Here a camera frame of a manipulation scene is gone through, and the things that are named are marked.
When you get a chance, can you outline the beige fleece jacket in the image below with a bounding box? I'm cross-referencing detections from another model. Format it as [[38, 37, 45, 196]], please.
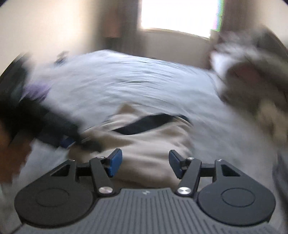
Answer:
[[68, 104, 193, 189]]

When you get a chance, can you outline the grey right curtain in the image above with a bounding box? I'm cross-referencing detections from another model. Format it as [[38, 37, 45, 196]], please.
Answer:
[[219, 0, 258, 41]]

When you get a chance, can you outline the purple folded garment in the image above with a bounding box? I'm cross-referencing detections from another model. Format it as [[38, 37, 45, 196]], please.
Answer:
[[22, 83, 51, 102]]

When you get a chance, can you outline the window with white frame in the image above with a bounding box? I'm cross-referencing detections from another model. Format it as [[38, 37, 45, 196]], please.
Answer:
[[140, 0, 224, 39]]

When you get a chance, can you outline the grey bed sheet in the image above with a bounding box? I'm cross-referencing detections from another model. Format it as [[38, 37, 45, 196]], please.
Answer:
[[0, 49, 288, 225]]

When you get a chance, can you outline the grey left curtain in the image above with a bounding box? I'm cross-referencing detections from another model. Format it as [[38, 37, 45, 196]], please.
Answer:
[[103, 1, 143, 56]]

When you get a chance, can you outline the grey curtain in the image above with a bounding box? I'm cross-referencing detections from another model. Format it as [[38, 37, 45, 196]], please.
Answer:
[[219, 0, 258, 41], [103, 1, 143, 56]]

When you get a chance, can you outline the folded grey quilt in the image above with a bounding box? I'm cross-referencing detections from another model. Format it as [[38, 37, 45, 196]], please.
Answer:
[[210, 27, 287, 144]]

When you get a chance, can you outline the small black stand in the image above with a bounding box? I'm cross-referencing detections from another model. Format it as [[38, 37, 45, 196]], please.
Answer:
[[54, 51, 69, 65]]

